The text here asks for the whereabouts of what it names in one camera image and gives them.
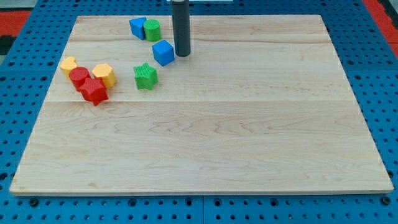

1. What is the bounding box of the blue cube block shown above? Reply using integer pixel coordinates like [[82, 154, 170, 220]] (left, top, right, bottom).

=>
[[152, 40, 175, 66]]

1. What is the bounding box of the light wooden board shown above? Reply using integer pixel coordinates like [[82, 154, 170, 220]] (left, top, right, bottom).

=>
[[9, 14, 394, 196]]

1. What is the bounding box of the green star block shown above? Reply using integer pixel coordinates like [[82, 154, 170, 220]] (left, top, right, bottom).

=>
[[134, 62, 158, 90]]

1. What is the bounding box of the green cylinder block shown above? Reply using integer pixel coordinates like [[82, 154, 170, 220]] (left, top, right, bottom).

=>
[[144, 19, 161, 42]]

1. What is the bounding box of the yellow hexagon block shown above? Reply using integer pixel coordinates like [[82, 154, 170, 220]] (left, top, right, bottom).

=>
[[92, 63, 117, 88]]

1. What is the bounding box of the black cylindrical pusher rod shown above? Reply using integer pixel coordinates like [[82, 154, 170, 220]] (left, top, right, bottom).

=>
[[170, 0, 191, 57]]

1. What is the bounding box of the blue pentagon block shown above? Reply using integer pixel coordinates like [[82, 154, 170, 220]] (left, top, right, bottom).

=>
[[129, 17, 147, 40]]

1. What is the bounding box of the red star block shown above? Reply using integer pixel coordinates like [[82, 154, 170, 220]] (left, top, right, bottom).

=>
[[79, 78, 109, 106]]

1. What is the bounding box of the red cylinder block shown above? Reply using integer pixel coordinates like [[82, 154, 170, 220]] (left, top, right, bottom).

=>
[[69, 67, 90, 91]]

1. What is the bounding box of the yellow heart block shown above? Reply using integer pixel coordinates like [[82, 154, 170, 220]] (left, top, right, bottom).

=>
[[60, 57, 78, 80]]

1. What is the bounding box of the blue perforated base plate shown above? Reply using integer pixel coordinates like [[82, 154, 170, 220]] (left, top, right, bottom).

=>
[[1, 1, 397, 223]]

